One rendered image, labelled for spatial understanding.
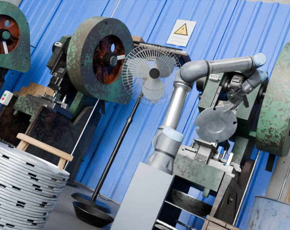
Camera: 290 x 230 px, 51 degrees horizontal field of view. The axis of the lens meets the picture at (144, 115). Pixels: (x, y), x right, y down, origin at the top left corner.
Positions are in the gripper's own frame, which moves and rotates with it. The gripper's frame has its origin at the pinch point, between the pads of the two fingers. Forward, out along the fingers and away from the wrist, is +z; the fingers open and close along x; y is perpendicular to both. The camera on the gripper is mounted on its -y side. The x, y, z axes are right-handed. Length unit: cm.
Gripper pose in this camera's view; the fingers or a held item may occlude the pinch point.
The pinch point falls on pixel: (225, 110)
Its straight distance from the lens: 212.5
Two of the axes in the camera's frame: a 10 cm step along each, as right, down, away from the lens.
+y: -8.1, -4.5, -3.7
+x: 0.1, 6.2, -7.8
